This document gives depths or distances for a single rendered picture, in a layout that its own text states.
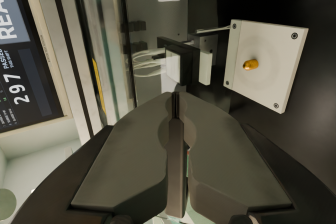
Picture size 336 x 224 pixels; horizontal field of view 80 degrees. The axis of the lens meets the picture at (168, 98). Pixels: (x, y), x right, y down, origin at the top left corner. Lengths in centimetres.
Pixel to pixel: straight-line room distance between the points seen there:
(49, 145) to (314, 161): 793
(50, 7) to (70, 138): 776
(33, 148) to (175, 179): 800
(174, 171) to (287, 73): 29
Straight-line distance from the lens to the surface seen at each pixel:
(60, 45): 36
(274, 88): 42
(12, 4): 38
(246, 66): 41
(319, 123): 41
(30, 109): 42
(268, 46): 41
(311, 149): 44
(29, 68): 39
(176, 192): 18
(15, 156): 831
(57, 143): 809
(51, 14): 35
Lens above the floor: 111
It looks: 25 degrees down
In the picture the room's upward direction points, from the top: 106 degrees counter-clockwise
